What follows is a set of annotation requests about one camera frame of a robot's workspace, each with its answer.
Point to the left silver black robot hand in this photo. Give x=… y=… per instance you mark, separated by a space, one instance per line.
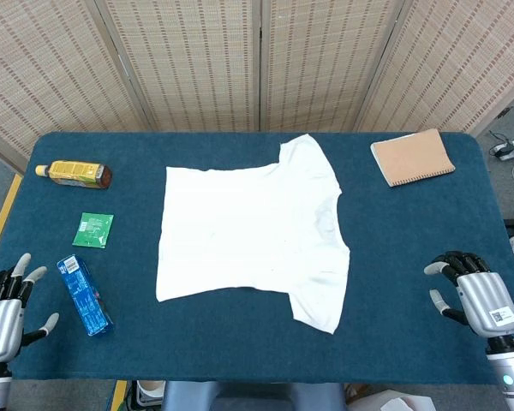
x=2 y=317

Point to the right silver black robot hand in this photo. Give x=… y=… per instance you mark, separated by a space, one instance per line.
x=488 y=299

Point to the white t-shirt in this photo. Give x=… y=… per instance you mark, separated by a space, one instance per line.
x=248 y=231

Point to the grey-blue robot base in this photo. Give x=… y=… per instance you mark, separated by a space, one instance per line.
x=252 y=398

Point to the blue cardboard box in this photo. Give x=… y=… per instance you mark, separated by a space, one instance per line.
x=85 y=295

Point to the yellow floor tape strip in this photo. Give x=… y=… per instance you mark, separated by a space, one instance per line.
x=2 y=222
x=118 y=396

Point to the green sachet packet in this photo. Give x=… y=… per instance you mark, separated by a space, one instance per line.
x=92 y=229

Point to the white paper sheet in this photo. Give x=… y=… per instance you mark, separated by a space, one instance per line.
x=394 y=404

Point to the black power adapter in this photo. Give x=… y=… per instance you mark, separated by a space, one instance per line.
x=502 y=150

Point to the brown spiral notebook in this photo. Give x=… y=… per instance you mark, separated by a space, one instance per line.
x=411 y=158

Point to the tea bottle with yellow label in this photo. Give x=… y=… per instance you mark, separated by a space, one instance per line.
x=73 y=171

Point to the blue table cloth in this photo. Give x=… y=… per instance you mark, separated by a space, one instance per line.
x=240 y=150

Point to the woven bamboo folding screen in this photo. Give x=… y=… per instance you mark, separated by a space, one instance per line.
x=188 y=64

